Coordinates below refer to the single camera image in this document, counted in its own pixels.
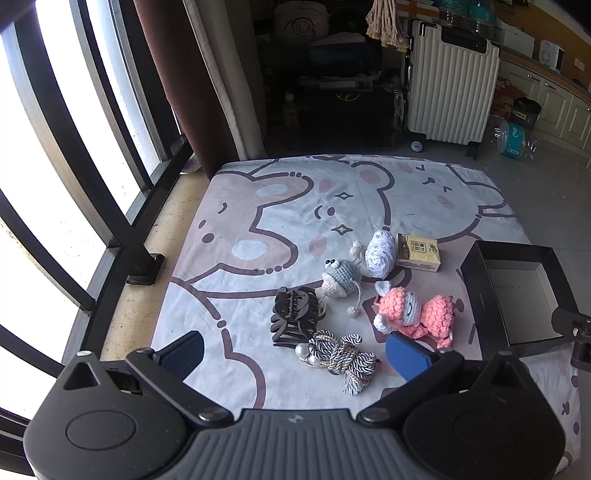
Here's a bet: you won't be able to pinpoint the cream kitchen cabinets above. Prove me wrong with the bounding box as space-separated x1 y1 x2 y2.
496 48 591 168

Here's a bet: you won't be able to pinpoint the red cardboard carton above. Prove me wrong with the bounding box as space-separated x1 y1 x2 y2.
491 76 516 121

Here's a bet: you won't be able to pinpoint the hanging rope mop head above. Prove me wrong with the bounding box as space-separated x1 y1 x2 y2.
366 0 411 53

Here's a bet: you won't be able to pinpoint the white countertop appliance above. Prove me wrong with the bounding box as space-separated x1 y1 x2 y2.
537 40 567 73

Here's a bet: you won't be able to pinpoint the rope hair tie with pearls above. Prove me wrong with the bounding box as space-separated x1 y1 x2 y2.
295 329 382 398

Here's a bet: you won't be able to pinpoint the large teal label water bottle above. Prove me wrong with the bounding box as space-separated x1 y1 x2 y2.
485 117 539 160

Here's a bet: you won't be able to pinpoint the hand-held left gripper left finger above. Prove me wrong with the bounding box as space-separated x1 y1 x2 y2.
61 330 234 428

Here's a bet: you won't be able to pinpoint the dark blue bag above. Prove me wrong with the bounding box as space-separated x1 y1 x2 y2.
308 41 385 78

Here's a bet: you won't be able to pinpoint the black window railing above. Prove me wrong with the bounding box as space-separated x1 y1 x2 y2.
0 0 195 476

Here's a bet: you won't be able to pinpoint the pink bag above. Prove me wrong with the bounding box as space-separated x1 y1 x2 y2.
272 4 320 43

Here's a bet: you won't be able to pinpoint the yellow tissue packet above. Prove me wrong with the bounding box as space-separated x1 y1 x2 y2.
396 233 442 272

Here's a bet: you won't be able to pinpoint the grey crochet doll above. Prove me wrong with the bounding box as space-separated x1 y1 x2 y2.
320 240 366 318

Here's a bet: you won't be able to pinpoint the pink crochet doll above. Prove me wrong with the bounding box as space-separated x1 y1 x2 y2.
373 280 465 350

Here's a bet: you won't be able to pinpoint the black hair claw clip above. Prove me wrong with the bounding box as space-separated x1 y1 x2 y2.
270 286 328 348

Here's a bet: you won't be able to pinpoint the black cardboard box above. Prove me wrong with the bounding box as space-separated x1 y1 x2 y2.
461 240 581 360

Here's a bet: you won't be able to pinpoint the white ribbed suitcase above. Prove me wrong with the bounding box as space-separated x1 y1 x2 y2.
403 18 502 160

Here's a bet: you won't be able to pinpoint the beige curtain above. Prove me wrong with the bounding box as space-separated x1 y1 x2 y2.
184 0 267 163

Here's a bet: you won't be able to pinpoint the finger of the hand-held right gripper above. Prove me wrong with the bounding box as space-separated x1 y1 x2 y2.
551 306 591 339

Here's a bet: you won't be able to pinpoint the white crochet pouch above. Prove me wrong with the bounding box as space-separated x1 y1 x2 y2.
365 225 399 279

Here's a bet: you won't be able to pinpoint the cartoon bear printed bed sheet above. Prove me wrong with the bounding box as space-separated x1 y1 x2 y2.
150 154 583 476

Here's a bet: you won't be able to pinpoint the brown curtain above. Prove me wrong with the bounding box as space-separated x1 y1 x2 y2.
134 0 242 182

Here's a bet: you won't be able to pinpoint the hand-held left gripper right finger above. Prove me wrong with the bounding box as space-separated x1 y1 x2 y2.
357 331 533 426

